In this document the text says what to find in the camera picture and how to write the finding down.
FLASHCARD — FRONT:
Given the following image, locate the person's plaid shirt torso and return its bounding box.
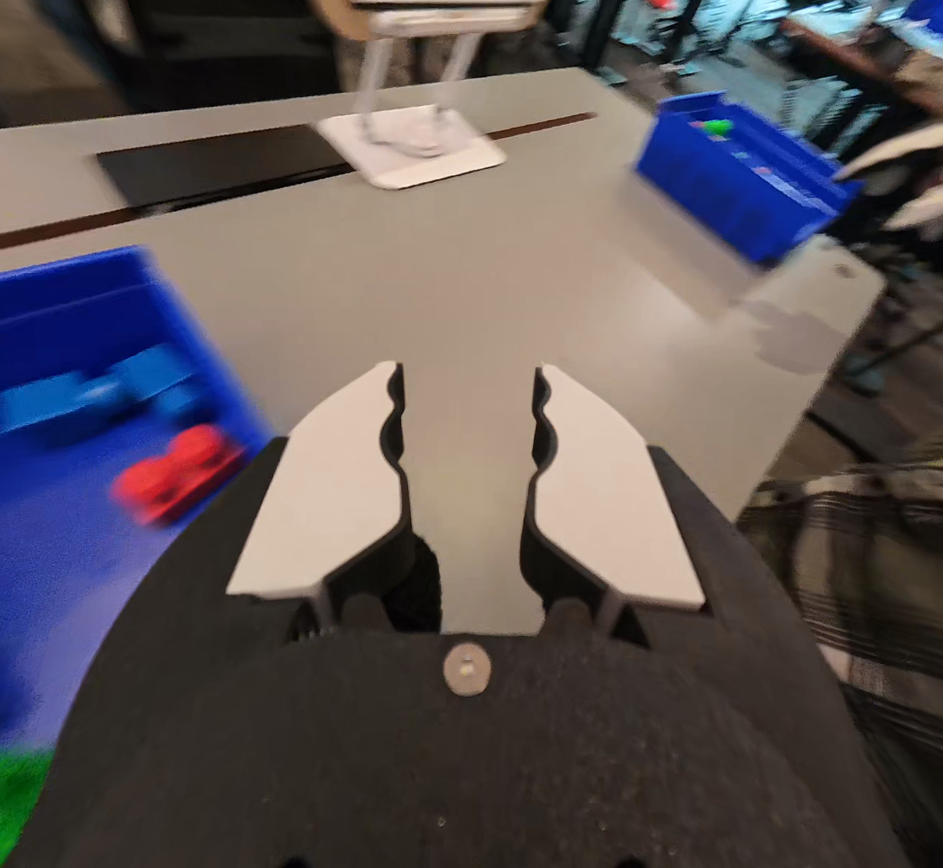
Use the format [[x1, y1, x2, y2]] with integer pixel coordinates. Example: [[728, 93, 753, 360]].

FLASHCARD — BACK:
[[737, 463, 943, 868]]

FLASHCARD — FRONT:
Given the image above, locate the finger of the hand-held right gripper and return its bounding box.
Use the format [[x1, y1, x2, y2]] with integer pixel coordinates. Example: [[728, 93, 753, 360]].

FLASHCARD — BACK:
[[880, 187, 943, 234], [836, 120, 943, 183]]

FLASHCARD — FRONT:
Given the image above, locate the white document stand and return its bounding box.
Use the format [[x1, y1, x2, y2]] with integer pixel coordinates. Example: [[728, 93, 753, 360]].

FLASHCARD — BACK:
[[317, 10, 508, 190]]

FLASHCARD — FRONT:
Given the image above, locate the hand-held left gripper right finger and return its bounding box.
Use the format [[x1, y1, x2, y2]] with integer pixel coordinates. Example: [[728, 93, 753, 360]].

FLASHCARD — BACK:
[[519, 363, 708, 632]]

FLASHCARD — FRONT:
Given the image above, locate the green single-stud block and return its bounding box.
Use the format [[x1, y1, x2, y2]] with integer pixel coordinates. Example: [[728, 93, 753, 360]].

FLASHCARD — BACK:
[[0, 746, 57, 863]]

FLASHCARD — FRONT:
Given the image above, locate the red two-stud block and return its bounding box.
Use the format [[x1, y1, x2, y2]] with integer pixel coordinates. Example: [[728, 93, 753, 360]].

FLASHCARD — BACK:
[[111, 425, 248, 526]]

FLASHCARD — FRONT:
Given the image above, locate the black table cable cover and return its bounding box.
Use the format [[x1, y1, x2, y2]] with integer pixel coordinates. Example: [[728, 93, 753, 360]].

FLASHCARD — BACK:
[[96, 123, 356, 210]]

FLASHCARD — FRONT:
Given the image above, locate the blue plastic bin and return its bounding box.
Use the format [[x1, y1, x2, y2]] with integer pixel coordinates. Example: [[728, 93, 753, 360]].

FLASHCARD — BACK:
[[635, 91, 864, 272], [0, 245, 277, 759]]

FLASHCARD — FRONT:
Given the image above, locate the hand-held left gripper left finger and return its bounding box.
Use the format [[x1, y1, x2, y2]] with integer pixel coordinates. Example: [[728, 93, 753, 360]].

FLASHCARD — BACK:
[[224, 360, 415, 632]]

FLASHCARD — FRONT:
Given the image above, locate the blue single-stud block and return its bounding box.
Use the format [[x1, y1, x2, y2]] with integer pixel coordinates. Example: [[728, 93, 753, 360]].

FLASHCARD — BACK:
[[0, 371, 126, 442], [92, 341, 215, 421]]

